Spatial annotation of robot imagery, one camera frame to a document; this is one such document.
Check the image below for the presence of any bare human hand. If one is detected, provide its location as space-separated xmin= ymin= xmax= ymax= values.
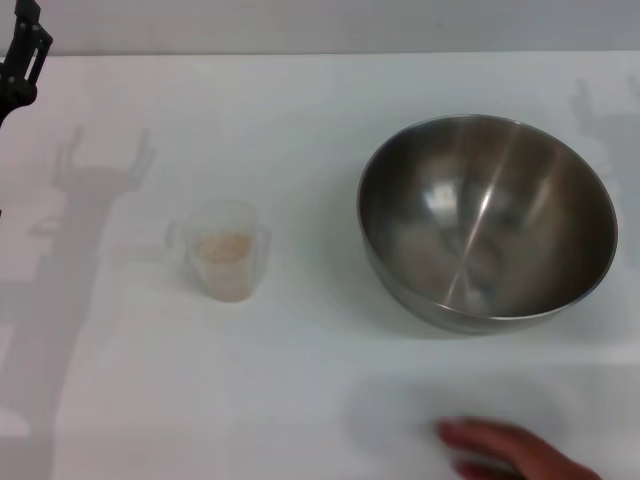
xmin=438 ymin=417 xmax=604 ymax=480

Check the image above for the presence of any large stainless steel bowl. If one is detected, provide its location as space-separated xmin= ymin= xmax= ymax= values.
xmin=356 ymin=113 xmax=620 ymax=336

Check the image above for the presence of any clear plastic measuring cup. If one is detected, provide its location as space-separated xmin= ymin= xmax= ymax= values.
xmin=167 ymin=199 xmax=274 ymax=304

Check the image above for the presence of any uncooked rice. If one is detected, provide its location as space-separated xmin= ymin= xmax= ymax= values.
xmin=194 ymin=232 xmax=254 ymax=301

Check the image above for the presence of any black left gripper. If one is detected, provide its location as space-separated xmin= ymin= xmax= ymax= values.
xmin=0 ymin=0 xmax=54 ymax=132

